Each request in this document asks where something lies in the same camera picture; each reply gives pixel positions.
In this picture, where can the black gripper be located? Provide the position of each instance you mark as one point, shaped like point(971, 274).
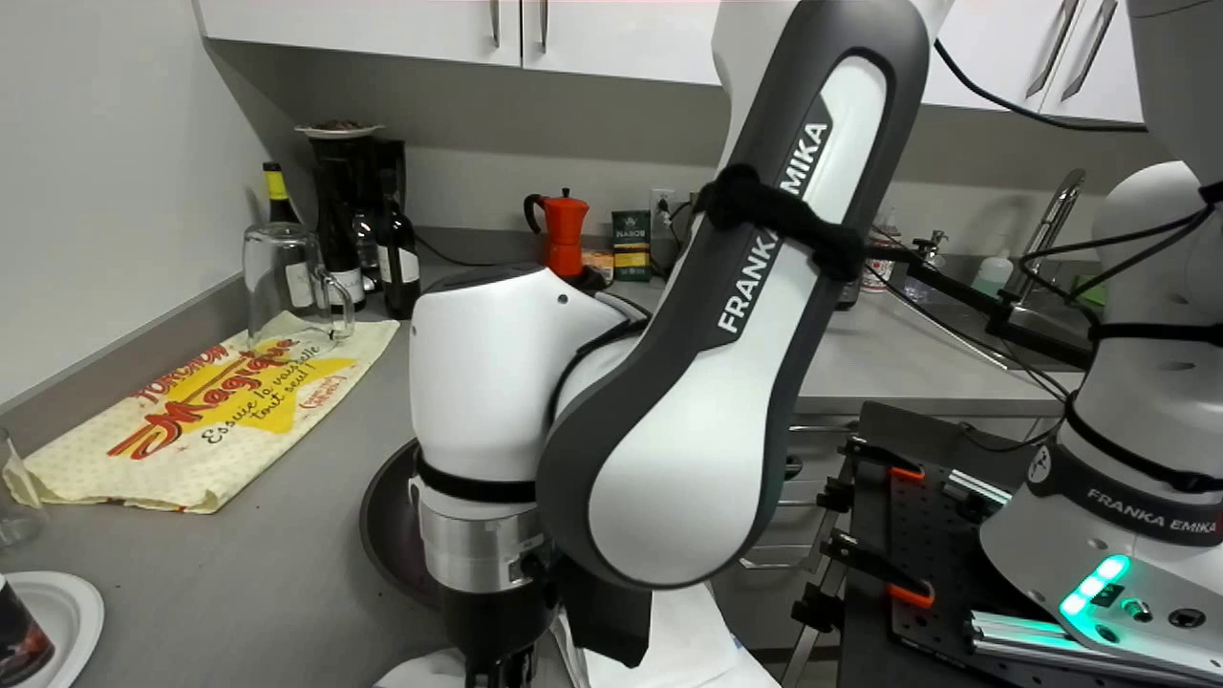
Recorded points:
point(499, 626)

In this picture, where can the white towel with blue stripes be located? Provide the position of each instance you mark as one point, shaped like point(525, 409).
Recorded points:
point(710, 644)

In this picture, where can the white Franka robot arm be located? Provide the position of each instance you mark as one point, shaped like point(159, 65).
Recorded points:
point(713, 384)

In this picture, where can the beige printed tea towel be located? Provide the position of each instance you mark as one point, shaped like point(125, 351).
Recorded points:
point(213, 406)

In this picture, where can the dark wine bottle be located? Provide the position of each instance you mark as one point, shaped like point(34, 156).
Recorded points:
point(404, 263)

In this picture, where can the small glass bottle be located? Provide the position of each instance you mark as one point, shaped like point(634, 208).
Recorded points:
point(365, 254)

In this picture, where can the red moka pot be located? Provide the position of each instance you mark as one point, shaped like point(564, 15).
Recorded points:
point(564, 234)

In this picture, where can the green and yellow box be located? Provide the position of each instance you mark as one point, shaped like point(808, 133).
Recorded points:
point(629, 243)

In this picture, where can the white plate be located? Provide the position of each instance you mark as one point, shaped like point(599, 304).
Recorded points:
point(69, 613)

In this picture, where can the black mounting board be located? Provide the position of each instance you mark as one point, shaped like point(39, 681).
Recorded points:
point(948, 538)

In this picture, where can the black coffee machine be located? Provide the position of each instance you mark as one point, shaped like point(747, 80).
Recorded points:
point(345, 179)

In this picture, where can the dark item on plate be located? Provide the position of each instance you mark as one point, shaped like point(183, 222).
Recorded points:
point(20, 638)

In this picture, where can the wine bottle with yellow cap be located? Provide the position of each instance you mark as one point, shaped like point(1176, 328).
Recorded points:
point(276, 192)

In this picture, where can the pale green soap bottle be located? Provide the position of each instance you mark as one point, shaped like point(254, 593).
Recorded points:
point(997, 274)

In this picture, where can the white upper cabinets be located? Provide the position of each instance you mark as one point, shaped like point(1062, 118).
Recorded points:
point(384, 25)

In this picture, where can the chrome kitchen faucet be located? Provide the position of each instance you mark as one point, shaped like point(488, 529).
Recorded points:
point(1052, 231)

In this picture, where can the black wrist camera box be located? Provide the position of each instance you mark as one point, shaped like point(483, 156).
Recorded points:
point(615, 618)

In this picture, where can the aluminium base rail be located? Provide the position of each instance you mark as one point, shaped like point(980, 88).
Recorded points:
point(1085, 644)

